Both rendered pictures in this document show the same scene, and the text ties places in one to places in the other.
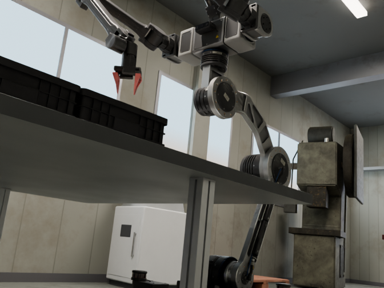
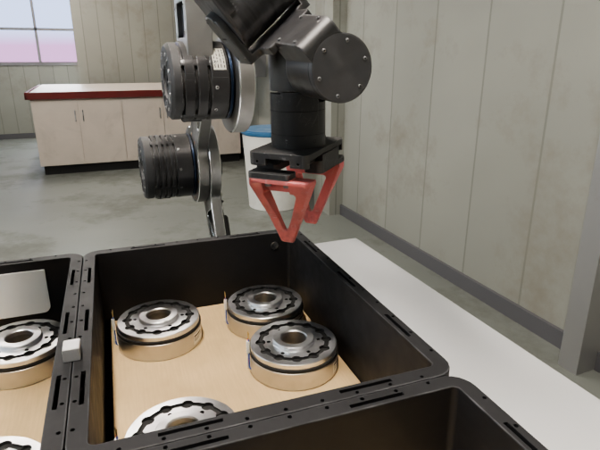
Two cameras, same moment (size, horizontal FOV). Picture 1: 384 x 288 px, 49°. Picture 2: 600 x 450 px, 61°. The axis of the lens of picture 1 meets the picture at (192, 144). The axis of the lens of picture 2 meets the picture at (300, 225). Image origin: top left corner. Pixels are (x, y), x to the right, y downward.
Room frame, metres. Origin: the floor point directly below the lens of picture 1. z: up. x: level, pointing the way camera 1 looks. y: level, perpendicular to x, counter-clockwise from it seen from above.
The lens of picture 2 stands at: (1.28, 0.76, 1.17)
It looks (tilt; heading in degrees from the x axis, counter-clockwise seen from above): 18 degrees down; 295
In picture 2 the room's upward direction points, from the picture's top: straight up
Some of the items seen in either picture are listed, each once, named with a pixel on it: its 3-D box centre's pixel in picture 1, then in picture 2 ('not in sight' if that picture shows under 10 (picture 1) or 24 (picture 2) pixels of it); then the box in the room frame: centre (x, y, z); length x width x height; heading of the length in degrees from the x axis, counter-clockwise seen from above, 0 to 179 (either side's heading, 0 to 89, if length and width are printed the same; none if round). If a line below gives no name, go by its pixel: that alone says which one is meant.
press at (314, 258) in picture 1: (323, 202); not in sight; (6.73, -2.19, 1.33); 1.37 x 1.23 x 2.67; 139
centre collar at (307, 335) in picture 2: not in sight; (293, 338); (1.51, 0.29, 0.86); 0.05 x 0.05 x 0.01
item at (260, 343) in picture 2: not in sight; (293, 342); (1.51, 0.29, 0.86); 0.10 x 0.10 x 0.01
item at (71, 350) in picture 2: not in sight; (71, 350); (1.62, 0.50, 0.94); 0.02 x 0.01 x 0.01; 135
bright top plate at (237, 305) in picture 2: not in sight; (264, 302); (1.59, 0.21, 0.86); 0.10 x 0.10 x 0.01
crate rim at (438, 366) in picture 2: (106, 114); (228, 307); (1.56, 0.34, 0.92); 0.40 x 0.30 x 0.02; 135
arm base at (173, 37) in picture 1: (165, 43); not in sight; (1.98, 0.19, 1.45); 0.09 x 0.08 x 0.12; 47
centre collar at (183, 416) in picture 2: not in sight; (183, 430); (1.53, 0.47, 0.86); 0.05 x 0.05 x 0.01
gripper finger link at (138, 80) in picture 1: (131, 83); (305, 187); (1.51, 0.25, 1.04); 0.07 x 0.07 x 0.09; 1
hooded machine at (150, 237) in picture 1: (149, 229); not in sight; (4.46, 0.36, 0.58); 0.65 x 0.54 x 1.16; 137
